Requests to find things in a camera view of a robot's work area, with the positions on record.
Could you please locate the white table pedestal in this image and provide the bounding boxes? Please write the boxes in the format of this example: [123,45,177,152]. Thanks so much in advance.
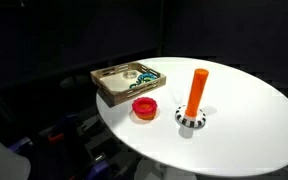
[133,157,199,180]

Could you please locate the blue toy ring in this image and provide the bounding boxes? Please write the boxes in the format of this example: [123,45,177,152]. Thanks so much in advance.
[136,72,159,85]

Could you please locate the purple clamp part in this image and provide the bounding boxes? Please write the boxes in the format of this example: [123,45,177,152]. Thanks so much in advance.
[91,159,116,180]
[7,136,34,153]

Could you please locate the black white striped ring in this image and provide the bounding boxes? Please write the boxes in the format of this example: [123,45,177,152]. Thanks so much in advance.
[174,104,208,130]

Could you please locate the orange toy ring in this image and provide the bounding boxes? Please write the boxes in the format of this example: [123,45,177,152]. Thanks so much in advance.
[135,111,158,121]

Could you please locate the red toy ring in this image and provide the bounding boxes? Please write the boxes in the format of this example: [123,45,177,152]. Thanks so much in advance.
[131,96,159,116]

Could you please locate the wooden slatted crate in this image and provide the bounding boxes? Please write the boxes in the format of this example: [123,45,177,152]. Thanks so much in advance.
[90,61,168,108]

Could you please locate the orange clamp handle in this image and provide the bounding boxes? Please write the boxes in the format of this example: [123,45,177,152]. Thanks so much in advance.
[47,132,65,144]

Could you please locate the orange stacking peg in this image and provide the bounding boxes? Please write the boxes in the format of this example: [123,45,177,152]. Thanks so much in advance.
[184,68,210,119]

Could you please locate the white rounded object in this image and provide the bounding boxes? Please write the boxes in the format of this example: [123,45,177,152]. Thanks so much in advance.
[0,128,32,180]

